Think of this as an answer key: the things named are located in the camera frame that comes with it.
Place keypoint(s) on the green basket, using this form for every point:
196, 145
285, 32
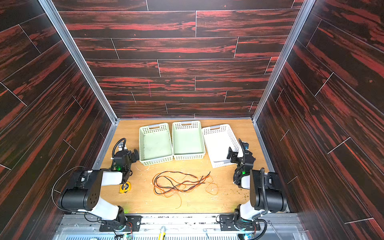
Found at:
155, 144
188, 141

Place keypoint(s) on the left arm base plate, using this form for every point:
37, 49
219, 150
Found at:
132, 223

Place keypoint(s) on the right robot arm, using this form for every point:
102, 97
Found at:
266, 193

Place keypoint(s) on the middle green basket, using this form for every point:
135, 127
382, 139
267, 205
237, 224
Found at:
188, 141

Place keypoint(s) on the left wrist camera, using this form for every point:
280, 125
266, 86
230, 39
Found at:
121, 146

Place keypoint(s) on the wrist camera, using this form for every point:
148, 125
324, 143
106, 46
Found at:
121, 146
245, 148

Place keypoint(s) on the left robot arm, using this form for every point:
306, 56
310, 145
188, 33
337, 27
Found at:
83, 193

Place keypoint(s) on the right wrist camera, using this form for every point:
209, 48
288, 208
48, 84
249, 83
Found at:
245, 148

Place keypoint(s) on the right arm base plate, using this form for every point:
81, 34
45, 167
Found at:
230, 223

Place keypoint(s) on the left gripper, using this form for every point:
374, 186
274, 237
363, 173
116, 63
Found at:
132, 155

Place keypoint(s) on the white basket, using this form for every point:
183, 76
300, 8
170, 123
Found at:
217, 140

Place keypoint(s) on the yellow tape measure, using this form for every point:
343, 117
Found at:
125, 188

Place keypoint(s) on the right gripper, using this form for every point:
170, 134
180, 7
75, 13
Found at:
237, 154

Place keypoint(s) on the left green basket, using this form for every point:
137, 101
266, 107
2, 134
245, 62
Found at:
155, 144

